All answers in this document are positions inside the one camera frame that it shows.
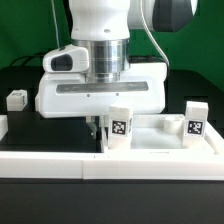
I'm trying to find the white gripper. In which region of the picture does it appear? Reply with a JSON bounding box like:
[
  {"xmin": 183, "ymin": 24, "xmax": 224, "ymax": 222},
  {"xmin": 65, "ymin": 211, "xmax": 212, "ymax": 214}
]
[{"xmin": 35, "ymin": 62, "xmax": 166, "ymax": 140}]

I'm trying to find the white square tabletop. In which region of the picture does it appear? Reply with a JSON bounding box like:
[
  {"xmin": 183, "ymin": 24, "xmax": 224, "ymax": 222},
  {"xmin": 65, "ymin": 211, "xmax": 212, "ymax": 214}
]
[{"xmin": 100, "ymin": 114, "xmax": 216, "ymax": 157}]

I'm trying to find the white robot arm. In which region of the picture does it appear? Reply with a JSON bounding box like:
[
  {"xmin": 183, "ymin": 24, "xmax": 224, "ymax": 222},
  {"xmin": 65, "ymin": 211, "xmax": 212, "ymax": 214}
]
[{"xmin": 35, "ymin": 0, "xmax": 198, "ymax": 127}]

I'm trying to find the white U-shaped obstacle fence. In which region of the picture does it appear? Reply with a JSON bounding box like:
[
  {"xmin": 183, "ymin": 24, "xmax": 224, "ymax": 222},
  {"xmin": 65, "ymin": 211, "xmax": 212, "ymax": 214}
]
[{"xmin": 0, "ymin": 125, "xmax": 224, "ymax": 181}]

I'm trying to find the black cable bundle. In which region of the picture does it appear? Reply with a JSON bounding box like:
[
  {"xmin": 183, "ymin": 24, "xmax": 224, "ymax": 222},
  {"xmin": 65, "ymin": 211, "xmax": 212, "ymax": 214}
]
[{"xmin": 9, "ymin": 49, "xmax": 51, "ymax": 68}]

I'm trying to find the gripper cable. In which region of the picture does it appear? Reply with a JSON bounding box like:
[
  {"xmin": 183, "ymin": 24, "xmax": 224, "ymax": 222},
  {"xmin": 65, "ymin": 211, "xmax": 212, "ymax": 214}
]
[{"xmin": 128, "ymin": 0, "xmax": 171, "ymax": 69}]

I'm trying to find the thin white cable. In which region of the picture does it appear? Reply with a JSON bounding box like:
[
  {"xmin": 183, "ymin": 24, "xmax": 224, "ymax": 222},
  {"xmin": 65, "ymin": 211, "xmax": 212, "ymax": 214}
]
[{"xmin": 50, "ymin": 0, "xmax": 62, "ymax": 49}]

